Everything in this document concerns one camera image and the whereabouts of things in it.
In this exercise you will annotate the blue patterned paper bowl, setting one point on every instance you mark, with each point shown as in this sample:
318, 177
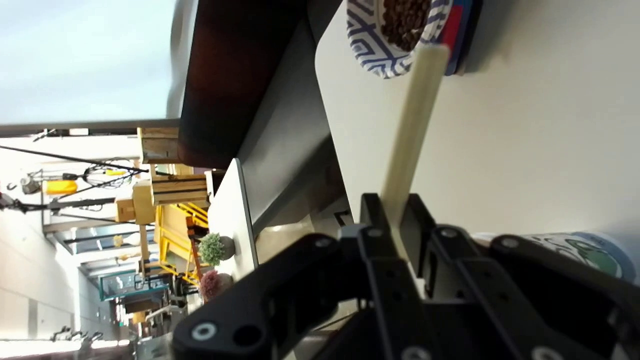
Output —
386, 33

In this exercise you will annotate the black bench seat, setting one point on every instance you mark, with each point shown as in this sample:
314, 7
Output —
252, 96

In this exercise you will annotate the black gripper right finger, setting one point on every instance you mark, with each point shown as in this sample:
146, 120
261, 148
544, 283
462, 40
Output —
527, 301

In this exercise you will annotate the blue cookie package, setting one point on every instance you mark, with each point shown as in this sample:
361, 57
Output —
458, 33

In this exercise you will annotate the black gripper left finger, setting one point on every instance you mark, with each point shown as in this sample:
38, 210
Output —
272, 308

